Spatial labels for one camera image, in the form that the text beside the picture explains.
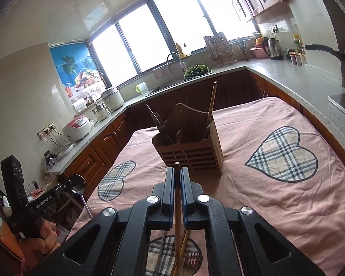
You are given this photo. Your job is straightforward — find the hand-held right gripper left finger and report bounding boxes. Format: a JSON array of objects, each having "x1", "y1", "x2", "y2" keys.
[{"x1": 46, "y1": 167, "x2": 176, "y2": 276}]

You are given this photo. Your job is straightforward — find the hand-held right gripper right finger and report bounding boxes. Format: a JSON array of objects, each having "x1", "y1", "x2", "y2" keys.
[{"x1": 181, "y1": 167, "x2": 325, "y2": 276}]

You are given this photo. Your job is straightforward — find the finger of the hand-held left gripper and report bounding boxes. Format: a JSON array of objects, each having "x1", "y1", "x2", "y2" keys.
[
  {"x1": 57, "y1": 176, "x2": 80, "y2": 189},
  {"x1": 53, "y1": 185, "x2": 75, "y2": 196}
]

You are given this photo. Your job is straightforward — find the silver spoon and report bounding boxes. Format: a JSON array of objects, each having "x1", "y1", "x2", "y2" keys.
[{"x1": 72, "y1": 174, "x2": 94, "y2": 219}]

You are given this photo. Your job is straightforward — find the floral wooden chopstick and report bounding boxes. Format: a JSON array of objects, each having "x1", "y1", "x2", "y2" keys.
[
  {"x1": 172, "y1": 162, "x2": 182, "y2": 276},
  {"x1": 178, "y1": 230, "x2": 190, "y2": 276},
  {"x1": 205, "y1": 80, "x2": 218, "y2": 140}
]

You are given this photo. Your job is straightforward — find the wooden utensil holder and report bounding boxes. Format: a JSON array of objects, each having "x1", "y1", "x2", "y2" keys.
[{"x1": 152, "y1": 103, "x2": 223, "y2": 176}]

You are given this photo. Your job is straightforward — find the person's left hand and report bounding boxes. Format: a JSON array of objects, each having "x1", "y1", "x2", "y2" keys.
[{"x1": 19, "y1": 218, "x2": 59, "y2": 262}]

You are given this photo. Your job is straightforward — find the black clip stand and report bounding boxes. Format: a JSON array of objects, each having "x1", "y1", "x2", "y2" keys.
[{"x1": 44, "y1": 149, "x2": 58, "y2": 166}]

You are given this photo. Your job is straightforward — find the white and pink rice cooker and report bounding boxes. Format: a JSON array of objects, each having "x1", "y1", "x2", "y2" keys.
[{"x1": 62, "y1": 115, "x2": 92, "y2": 143}]

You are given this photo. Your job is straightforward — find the pink tablecloth with plaid hearts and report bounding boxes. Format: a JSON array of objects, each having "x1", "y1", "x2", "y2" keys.
[{"x1": 66, "y1": 96, "x2": 345, "y2": 276}]

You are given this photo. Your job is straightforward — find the large silver fork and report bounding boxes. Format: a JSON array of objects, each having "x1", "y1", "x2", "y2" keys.
[{"x1": 187, "y1": 250, "x2": 199, "y2": 276}]

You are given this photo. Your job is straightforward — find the small white electric pot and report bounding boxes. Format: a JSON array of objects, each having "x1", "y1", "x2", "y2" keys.
[{"x1": 92, "y1": 103, "x2": 111, "y2": 122}]

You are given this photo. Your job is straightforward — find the paper towel roll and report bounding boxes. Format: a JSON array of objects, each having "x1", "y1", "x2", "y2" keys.
[{"x1": 72, "y1": 98, "x2": 88, "y2": 112}]

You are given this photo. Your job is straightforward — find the white slow cooker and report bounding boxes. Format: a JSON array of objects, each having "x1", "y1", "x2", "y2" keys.
[{"x1": 101, "y1": 86, "x2": 125, "y2": 112}]

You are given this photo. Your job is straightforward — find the kitchen sink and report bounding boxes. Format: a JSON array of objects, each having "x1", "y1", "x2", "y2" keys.
[{"x1": 145, "y1": 66, "x2": 213, "y2": 95}]

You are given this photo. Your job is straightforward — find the tropical printed window blind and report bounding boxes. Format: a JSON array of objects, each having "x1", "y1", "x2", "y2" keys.
[{"x1": 49, "y1": 41, "x2": 108, "y2": 102}]

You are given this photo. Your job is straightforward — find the hanging dish cloth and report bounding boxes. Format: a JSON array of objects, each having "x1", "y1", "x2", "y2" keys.
[{"x1": 154, "y1": 66, "x2": 171, "y2": 79}]

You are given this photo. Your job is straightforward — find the green leafy vegetables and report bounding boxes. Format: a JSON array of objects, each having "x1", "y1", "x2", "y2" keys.
[{"x1": 183, "y1": 64, "x2": 210, "y2": 80}]

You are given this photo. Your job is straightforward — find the chrome kitchen faucet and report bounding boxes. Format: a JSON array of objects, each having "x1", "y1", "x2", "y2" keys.
[{"x1": 166, "y1": 52, "x2": 187, "y2": 74}]

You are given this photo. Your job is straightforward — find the metal dish rack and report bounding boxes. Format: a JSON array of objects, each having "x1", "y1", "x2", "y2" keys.
[{"x1": 204, "y1": 32, "x2": 238, "y2": 66}]

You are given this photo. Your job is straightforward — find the large kitchen window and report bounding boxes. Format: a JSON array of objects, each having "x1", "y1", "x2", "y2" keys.
[{"x1": 86, "y1": 0, "x2": 258, "y2": 89}]

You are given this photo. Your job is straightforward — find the grey kitchen countertop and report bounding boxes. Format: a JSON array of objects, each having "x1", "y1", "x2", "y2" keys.
[{"x1": 47, "y1": 54, "x2": 345, "y2": 176}]

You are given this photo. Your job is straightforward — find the pink plastic basin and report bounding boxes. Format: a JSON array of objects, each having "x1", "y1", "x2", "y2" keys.
[{"x1": 250, "y1": 46, "x2": 269, "y2": 59}]

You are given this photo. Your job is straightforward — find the steel electric kettle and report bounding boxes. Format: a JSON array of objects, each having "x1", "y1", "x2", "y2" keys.
[{"x1": 261, "y1": 37, "x2": 284, "y2": 61}]

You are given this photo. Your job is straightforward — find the black wok with lid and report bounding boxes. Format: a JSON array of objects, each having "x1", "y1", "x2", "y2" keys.
[{"x1": 305, "y1": 44, "x2": 345, "y2": 72}]

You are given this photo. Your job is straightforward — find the wall socket with plugs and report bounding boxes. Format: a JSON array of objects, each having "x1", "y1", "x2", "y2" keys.
[{"x1": 37, "y1": 123, "x2": 56, "y2": 140}]

